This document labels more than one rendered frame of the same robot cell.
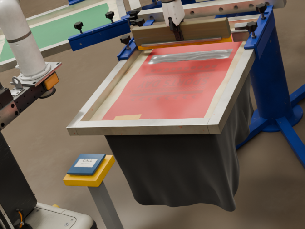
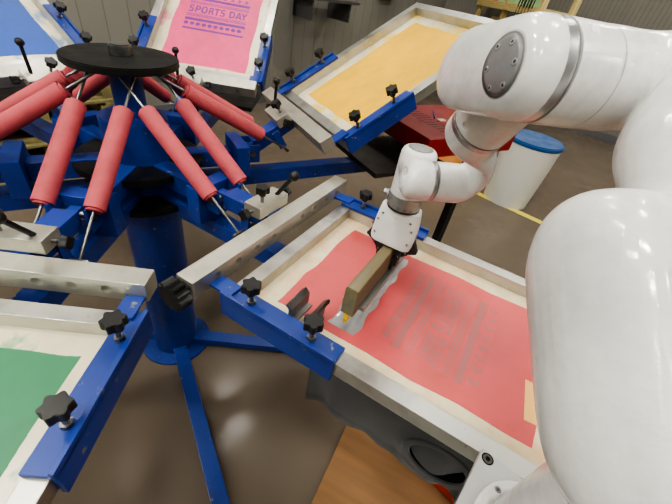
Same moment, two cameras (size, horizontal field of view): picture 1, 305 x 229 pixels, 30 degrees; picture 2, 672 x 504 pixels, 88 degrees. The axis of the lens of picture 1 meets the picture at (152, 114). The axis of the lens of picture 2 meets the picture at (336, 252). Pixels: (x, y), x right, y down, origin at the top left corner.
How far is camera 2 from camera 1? 238 cm
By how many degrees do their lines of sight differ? 78
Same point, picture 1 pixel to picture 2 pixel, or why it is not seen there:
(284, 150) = (240, 355)
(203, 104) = (515, 310)
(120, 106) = (491, 406)
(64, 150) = not seen: outside the picture
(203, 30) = not seen: hidden behind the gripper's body
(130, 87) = (426, 377)
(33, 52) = not seen: hidden behind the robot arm
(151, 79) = (418, 342)
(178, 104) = (509, 332)
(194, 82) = (454, 302)
